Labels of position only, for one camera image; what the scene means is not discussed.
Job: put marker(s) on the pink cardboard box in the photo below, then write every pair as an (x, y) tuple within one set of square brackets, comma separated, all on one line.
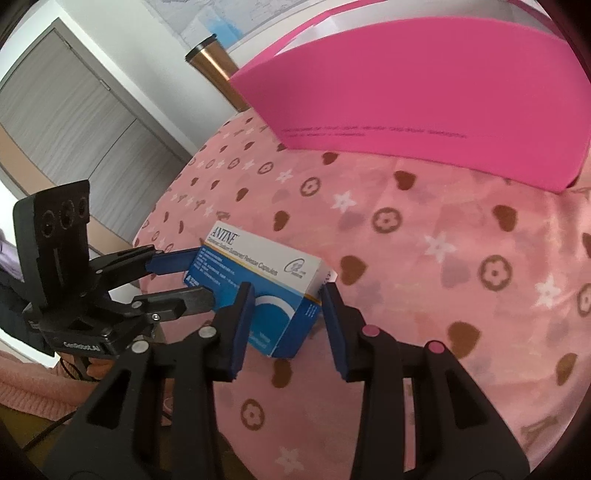
[(415, 92)]

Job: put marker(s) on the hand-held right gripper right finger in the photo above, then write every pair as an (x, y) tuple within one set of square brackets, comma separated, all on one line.
[(334, 332)]

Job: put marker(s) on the colourful wall map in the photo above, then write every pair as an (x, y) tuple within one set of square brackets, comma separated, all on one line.
[(207, 23)]

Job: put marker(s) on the person's left forearm pink sleeve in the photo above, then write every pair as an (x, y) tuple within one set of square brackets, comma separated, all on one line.
[(27, 383)]

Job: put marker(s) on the brown travel mug black lid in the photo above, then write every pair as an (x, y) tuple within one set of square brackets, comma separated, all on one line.
[(217, 69)]

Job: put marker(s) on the grey wardrobe door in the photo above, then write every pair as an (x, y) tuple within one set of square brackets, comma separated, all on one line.
[(69, 115)]

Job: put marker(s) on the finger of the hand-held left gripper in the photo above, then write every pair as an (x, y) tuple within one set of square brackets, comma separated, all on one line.
[(175, 261), (184, 300)]

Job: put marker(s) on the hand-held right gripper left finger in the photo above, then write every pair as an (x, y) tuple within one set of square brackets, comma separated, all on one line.
[(242, 332)]

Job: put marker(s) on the blue and white medicine box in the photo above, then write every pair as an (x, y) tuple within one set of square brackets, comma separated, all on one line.
[(258, 263)]

